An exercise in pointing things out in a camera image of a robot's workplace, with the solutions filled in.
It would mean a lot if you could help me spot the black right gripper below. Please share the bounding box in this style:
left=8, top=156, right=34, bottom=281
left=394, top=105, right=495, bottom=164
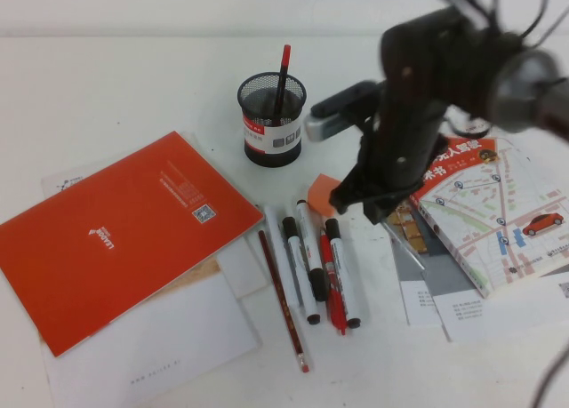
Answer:
left=327, top=76, right=448, bottom=226

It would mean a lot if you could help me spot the gray transparent pen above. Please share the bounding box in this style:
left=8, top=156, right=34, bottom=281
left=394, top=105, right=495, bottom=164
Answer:
left=382, top=216, right=427, bottom=272

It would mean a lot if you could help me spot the red ballpoint pen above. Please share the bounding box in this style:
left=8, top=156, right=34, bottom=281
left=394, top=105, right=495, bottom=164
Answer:
left=318, top=228, right=349, bottom=337

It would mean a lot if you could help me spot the white pen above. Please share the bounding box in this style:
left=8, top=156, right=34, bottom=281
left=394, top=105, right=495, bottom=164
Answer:
left=262, top=204, right=304, bottom=309

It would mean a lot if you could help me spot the black mesh pen holder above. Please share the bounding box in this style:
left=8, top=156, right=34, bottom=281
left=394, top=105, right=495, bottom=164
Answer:
left=236, top=71, right=309, bottom=165

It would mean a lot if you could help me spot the red pen with black grip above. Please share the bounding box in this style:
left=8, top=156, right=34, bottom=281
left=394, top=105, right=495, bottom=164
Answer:
left=272, top=44, right=293, bottom=116

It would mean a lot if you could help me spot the orange foam cube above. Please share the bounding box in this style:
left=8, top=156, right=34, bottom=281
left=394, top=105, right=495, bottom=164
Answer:
left=306, top=172, right=341, bottom=218

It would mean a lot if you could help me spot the white marker with large cap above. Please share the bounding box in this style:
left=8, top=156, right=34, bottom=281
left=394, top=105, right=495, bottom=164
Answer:
left=295, top=198, right=331, bottom=303

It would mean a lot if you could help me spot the white marker with printed barrel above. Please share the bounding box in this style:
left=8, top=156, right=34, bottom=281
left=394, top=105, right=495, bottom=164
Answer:
left=324, top=218, right=362, bottom=330

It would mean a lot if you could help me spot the gray brochure with wooden photos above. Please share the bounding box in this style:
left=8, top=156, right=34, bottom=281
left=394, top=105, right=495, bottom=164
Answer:
left=384, top=201, right=490, bottom=327

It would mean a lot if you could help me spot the white marker with small cap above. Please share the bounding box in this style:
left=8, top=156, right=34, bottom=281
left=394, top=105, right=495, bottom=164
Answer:
left=280, top=216, right=322, bottom=325

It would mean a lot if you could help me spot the dark red pencil with eraser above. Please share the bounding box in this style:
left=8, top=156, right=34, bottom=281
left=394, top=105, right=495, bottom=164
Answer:
left=257, top=228, right=311, bottom=374

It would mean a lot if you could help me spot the plain white paper sheet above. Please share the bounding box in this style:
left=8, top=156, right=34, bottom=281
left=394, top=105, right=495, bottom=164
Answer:
left=217, top=234, right=270, bottom=300

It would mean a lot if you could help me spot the book with map cover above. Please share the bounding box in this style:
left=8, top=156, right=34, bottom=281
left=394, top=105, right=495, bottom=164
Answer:
left=407, top=133, right=569, bottom=300

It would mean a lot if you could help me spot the white card with text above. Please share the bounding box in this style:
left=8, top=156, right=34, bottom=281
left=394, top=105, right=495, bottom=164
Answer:
left=432, top=268, right=569, bottom=344

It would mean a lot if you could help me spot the orange LEADOR booklet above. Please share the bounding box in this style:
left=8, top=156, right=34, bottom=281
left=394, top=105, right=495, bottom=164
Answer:
left=0, top=131, right=265, bottom=358

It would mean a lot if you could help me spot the white brochure with web address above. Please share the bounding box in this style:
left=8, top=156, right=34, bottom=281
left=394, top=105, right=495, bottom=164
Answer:
left=41, top=272, right=262, bottom=408

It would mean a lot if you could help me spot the white paper with logo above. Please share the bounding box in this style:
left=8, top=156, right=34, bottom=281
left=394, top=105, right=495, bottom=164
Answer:
left=41, top=164, right=88, bottom=201

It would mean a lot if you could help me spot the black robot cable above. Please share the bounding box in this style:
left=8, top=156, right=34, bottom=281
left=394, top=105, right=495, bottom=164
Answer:
left=427, top=0, right=569, bottom=43
left=538, top=357, right=569, bottom=408

